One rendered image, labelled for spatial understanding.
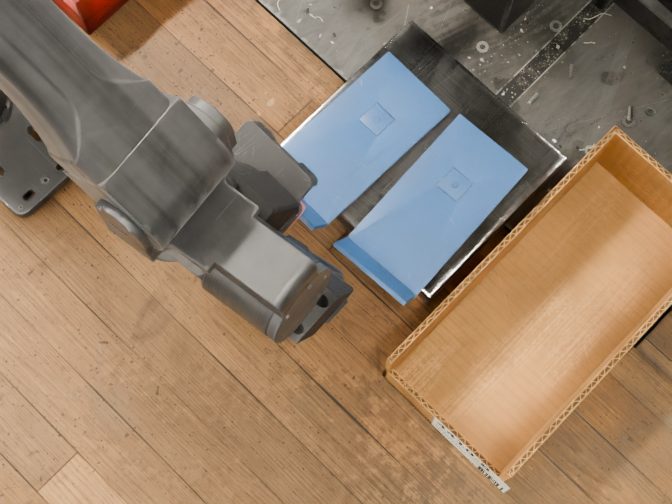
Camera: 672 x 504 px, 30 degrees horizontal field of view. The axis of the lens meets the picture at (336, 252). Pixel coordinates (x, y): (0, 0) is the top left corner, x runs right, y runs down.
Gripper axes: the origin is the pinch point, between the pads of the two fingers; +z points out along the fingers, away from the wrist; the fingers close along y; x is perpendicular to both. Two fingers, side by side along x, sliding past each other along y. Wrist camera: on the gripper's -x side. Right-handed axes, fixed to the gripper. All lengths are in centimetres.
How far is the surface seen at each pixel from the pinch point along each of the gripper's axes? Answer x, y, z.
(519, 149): -9.8, 13.2, 9.6
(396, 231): -7.9, 3.1, 3.4
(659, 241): -22.6, 15.1, 12.3
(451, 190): -8.5, 7.8, 6.1
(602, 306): -23.0, 9.0, 8.8
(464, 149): -6.9, 10.6, 7.7
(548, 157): -11.9, 14.3, 10.2
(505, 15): -1.4, 19.9, 12.1
